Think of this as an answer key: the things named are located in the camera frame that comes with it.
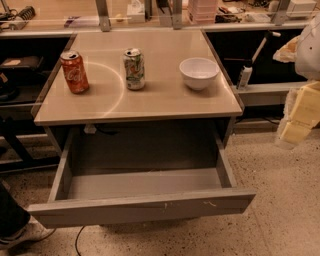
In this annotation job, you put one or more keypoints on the grey top drawer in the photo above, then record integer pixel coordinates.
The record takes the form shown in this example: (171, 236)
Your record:
(137, 174)

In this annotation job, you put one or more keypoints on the white bottle with nozzle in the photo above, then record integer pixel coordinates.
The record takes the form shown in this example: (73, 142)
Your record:
(247, 69)

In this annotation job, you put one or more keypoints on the black trouser leg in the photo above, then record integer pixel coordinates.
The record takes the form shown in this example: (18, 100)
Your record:
(13, 217)

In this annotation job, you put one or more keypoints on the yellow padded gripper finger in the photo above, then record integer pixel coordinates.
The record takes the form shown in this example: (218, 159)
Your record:
(301, 115)

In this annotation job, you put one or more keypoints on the red cola can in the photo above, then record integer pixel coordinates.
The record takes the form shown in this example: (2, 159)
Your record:
(74, 71)

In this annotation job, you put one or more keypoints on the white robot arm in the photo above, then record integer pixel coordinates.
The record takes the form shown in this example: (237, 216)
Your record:
(304, 51)

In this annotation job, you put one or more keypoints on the white sneaker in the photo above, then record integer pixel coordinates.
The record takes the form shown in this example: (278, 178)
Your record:
(33, 231)

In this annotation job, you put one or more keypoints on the pink stacked trays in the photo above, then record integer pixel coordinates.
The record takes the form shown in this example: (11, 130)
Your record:
(202, 11)

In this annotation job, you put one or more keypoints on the white tissue box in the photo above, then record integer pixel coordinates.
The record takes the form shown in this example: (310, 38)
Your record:
(135, 12)

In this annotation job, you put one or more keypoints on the grey drawer cabinet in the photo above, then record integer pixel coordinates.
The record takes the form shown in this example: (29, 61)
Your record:
(108, 100)

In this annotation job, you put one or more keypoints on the white box on shelf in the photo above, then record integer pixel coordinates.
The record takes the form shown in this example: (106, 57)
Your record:
(300, 8)

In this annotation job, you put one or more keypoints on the green white soda can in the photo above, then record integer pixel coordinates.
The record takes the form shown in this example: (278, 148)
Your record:
(133, 60)

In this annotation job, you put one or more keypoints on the white bowl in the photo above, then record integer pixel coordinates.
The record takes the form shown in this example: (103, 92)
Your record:
(198, 73)

